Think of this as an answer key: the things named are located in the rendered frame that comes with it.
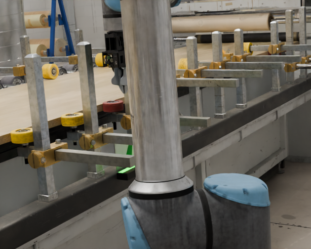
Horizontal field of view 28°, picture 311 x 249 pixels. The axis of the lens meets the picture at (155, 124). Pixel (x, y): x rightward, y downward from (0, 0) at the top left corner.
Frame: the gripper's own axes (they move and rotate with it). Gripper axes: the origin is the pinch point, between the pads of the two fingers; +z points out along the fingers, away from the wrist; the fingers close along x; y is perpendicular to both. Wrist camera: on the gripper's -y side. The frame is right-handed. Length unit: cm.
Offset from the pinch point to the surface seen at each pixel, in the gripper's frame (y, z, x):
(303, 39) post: -213, 4, -8
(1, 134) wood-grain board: 35.5, 9.0, -24.9
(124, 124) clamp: -10.0, 15.1, -8.9
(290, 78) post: -188, 25, -8
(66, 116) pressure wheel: 10.2, 8.4, -18.9
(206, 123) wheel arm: -17.1, 14.4, 21.4
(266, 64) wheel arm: -92, 4, 15
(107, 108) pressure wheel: -14.5, 10.4, -19.0
